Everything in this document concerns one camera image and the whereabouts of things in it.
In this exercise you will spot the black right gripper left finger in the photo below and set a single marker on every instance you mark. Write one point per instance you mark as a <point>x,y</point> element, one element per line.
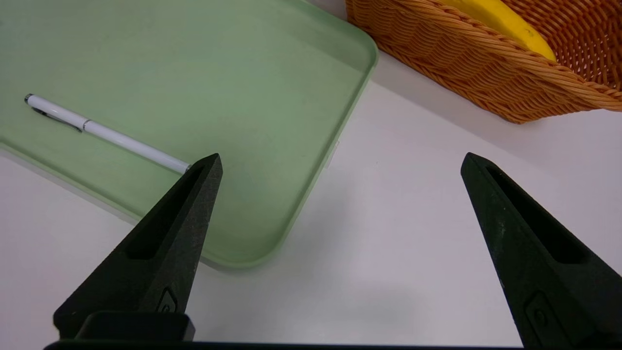
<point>160,253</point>

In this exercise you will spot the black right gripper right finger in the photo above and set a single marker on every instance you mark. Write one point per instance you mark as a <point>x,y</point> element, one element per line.
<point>539,272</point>

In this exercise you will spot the yellow banana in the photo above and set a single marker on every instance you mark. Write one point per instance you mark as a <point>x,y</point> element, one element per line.
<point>505,24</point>

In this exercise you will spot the white pen with clip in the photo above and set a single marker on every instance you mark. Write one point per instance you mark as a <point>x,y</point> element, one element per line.
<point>121,139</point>

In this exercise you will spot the orange wicker basket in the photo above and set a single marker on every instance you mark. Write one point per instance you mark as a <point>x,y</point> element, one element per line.
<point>466,63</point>

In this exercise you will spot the light green plastic tray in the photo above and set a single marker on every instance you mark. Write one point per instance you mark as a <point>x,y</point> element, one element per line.
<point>218,97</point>

